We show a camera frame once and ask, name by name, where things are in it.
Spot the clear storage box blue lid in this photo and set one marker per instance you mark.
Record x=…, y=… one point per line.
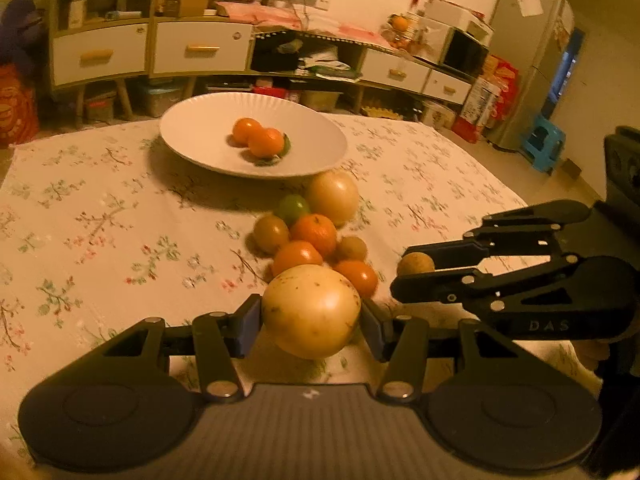
x=160, y=97

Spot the brown cardboard box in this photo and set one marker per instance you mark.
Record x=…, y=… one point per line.
x=185, y=6

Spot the silver fridge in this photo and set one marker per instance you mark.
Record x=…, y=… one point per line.
x=530, y=60

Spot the small smooth orange fruit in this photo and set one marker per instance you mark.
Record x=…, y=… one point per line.
x=245, y=130
x=295, y=256
x=360, y=277

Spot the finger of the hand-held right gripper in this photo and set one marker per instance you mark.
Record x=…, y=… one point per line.
x=430, y=289
x=450, y=252

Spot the pink cloth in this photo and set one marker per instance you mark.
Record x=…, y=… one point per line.
x=280, y=15

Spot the orange mandarin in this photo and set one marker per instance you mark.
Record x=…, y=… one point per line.
x=266, y=141
x=314, y=232

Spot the wooden cabinet with white drawer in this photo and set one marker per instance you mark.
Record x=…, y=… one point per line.
x=200, y=50

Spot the blue plastic stool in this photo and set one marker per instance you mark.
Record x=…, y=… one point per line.
x=542, y=132

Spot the small green round fruit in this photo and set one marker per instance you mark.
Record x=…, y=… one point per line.
x=292, y=208

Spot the pile of papers and bags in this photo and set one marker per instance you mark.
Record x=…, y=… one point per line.
x=327, y=62

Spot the small brown-green round fruit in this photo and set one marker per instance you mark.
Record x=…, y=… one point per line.
x=351, y=248
x=415, y=265
x=270, y=232

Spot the small clear storage box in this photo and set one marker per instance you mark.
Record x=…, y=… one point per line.
x=100, y=105

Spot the long low wooden cabinet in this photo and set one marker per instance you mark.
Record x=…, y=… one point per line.
x=400, y=72

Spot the large pale yellow round fruit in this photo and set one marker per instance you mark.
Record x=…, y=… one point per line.
x=310, y=310
x=332, y=196

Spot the yellow egg tray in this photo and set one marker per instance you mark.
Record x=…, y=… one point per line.
x=380, y=111

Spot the red printed barrel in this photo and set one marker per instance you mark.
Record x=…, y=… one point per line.
x=15, y=110

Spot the tall wooden shelf cabinet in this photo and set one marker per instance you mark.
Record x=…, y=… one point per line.
x=100, y=55

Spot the green leaf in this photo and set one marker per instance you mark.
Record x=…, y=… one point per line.
x=286, y=147

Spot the white ribbed plate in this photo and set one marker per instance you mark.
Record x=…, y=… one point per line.
x=200, y=130

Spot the black flat device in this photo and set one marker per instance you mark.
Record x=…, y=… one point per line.
x=225, y=86

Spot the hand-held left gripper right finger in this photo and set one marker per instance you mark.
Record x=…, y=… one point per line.
x=372, y=330

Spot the red box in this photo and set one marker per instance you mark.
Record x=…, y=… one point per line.
x=272, y=94

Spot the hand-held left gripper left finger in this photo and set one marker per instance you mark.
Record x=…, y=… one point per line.
x=250, y=325

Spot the floral tablecloth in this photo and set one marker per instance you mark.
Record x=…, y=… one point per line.
x=100, y=235

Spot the white box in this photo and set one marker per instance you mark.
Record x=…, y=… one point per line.
x=455, y=12

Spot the red patterned bag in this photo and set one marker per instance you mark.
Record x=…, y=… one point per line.
x=500, y=75

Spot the fruit basket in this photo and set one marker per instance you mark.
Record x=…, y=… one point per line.
x=399, y=24

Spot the clear plastic storage box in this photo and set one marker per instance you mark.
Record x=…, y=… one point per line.
x=320, y=99

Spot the purple plush toy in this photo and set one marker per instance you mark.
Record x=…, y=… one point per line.
x=17, y=30

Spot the microwave oven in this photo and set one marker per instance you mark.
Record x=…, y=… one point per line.
x=465, y=52

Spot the white container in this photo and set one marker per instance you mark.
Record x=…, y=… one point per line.
x=440, y=114

